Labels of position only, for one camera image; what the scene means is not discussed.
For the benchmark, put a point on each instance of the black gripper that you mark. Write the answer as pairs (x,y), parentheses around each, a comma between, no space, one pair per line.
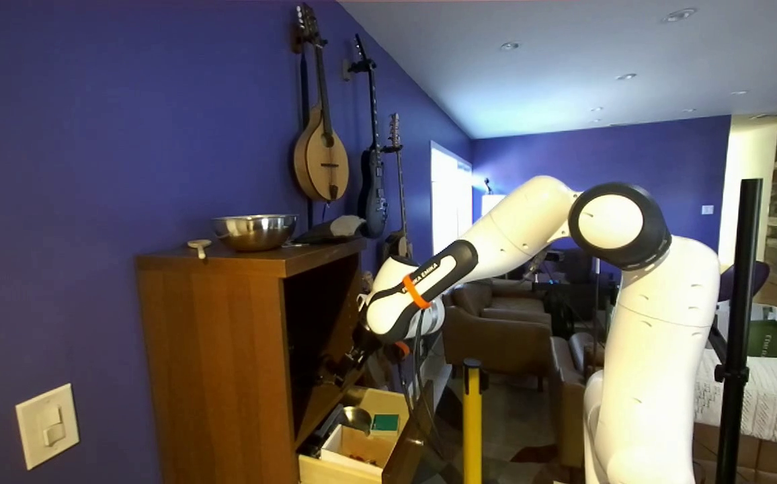
(376,347)

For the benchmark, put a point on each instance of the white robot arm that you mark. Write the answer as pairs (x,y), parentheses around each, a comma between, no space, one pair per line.
(657,359)

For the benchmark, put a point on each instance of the small green object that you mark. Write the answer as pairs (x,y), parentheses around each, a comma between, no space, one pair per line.
(386,421)

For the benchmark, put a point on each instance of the flat black object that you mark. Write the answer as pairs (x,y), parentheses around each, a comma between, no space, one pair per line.
(316,235)

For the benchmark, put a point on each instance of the wooden cabinet drawer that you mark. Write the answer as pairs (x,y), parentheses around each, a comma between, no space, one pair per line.
(333,472)

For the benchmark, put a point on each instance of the brown sofa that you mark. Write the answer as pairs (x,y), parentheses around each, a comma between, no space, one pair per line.
(496,336)

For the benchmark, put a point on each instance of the yellow pole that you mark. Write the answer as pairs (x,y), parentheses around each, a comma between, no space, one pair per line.
(472,430)

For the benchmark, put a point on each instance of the brown wooden cabinet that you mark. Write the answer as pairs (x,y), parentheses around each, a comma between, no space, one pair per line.
(216,359)

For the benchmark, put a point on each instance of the black electric guitar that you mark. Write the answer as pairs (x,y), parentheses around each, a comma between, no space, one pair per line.
(375,183)

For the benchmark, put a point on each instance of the bright white window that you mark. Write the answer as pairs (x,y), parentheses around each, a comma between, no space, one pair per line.
(450,196)

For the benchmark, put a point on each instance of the metal bowl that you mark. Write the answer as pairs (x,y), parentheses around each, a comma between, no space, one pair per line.
(257,232)

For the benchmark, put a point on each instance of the wooden mandolin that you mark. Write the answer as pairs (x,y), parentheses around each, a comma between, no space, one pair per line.
(320,156)

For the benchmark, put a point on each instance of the small mushroom-shaped knob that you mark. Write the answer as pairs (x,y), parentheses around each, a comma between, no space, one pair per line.
(200,246)

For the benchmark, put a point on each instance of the black tripod pole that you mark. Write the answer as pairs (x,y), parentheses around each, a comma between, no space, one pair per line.
(734,359)

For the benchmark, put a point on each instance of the white bed cover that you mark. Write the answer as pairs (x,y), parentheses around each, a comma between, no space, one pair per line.
(773,398)

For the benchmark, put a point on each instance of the white wall switch plate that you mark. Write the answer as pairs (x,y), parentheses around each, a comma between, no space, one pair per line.
(47,426)

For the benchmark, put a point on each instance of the small white wall plate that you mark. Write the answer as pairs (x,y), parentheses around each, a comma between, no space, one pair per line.
(708,211)

